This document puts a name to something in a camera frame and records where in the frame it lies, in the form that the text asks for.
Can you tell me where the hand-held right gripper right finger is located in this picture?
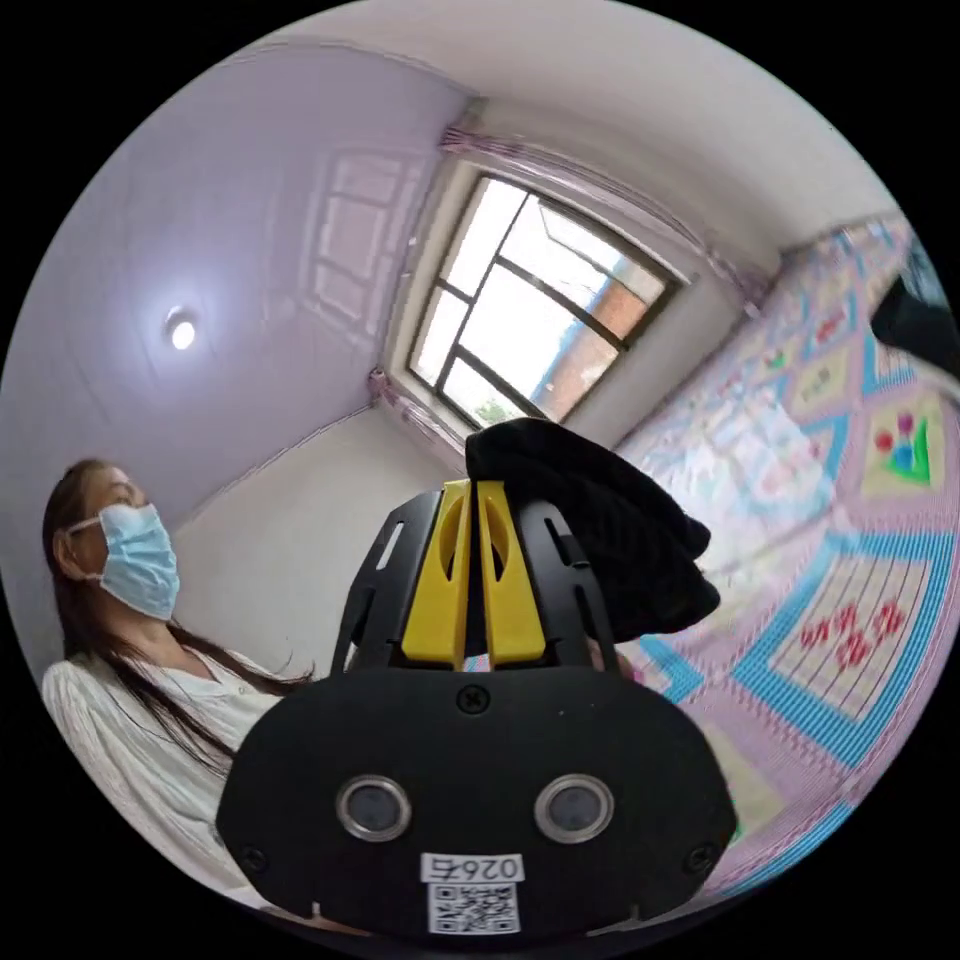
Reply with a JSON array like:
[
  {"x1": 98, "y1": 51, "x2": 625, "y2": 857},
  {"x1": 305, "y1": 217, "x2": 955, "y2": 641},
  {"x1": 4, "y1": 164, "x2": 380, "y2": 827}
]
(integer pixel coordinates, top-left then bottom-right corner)
[{"x1": 477, "y1": 479, "x2": 547, "y2": 669}]

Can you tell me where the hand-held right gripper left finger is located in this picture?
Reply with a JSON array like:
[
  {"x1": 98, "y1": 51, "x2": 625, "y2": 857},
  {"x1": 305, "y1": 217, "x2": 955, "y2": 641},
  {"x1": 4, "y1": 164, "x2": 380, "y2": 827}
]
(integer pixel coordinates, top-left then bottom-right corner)
[{"x1": 401, "y1": 479, "x2": 473, "y2": 670}]

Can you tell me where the black denim jacket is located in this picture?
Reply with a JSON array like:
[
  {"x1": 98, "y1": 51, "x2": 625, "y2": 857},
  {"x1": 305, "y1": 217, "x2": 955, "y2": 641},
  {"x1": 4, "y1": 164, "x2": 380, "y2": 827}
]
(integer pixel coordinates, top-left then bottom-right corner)
[{"x1": 464, "y1": 254, "x2": 960, "y2": 645}]

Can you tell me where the person's body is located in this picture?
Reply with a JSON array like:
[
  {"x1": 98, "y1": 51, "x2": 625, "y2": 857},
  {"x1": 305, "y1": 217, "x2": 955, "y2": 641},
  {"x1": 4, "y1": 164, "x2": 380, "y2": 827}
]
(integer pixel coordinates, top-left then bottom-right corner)
[{"x1": 41, "y1": 458, "x2": 316, "y2": 894}]

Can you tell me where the window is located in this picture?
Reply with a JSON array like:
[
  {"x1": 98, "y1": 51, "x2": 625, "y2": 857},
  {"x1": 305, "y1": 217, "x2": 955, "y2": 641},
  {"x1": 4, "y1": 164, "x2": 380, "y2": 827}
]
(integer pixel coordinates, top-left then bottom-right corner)
[{"x1": 407, "y1": 173, "x2": 684, "y2": 429}]

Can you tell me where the bed with printed quilt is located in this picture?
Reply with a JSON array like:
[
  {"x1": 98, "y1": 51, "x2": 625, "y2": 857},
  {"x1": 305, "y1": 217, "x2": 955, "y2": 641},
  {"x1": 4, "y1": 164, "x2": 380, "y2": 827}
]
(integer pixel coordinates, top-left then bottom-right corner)
[{"x1": 611, "y1": 213, "x2": 960, "y2": 898}]

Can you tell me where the ceiling lamp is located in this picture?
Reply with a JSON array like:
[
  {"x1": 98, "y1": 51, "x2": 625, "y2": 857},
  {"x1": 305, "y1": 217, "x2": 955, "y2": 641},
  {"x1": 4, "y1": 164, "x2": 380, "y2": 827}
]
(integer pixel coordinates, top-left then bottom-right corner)
[{"x1": 163, "y1": 303, "x2": 200, "y2": 354}]

